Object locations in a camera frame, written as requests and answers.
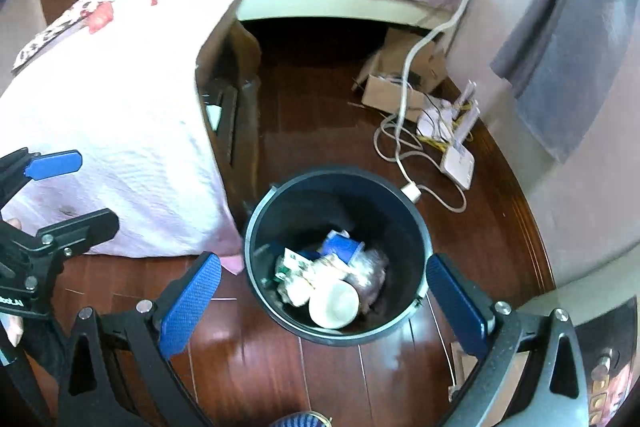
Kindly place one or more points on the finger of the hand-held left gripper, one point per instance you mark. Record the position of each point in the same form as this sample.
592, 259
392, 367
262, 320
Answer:
55, 164
90, 224

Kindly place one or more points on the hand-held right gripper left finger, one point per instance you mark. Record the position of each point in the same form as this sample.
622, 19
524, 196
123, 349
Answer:
192, 302

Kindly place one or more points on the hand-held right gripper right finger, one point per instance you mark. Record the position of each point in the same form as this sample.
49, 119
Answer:
455, 302

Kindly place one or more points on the clear plastic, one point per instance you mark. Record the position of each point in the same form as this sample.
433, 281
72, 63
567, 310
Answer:
372, 277

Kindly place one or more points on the white paper cup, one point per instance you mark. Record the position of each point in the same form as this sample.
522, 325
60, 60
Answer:
298, 291
332, 304

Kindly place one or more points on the blue paper cup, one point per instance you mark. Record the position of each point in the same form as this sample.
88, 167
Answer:
342, 249

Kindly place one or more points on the black waste bin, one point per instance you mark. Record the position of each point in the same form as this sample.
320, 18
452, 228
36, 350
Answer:
300, 212

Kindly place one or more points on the person's left hand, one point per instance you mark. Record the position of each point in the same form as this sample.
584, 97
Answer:
14, 331

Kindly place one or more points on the pale pink tablecloth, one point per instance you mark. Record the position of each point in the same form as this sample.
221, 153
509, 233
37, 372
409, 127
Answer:
125, 132

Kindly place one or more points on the white router with antennas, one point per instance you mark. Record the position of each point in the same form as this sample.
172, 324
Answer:
457, 164

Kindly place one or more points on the floral table cloth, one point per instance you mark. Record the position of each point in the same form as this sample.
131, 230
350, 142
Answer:
75, 17

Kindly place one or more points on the blue patterned shoe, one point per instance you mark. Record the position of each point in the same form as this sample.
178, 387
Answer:
300, 421

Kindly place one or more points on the dark patterned cabinet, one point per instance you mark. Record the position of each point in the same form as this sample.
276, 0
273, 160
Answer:
610, 382

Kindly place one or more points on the open cardboard box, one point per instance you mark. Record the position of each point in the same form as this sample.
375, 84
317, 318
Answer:
380, 94

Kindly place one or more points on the brown wooden table leg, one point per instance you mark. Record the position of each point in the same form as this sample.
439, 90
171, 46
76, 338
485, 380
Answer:
247, 52

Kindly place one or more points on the grey hanging cloth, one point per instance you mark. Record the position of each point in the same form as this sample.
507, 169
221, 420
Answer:
565, 57

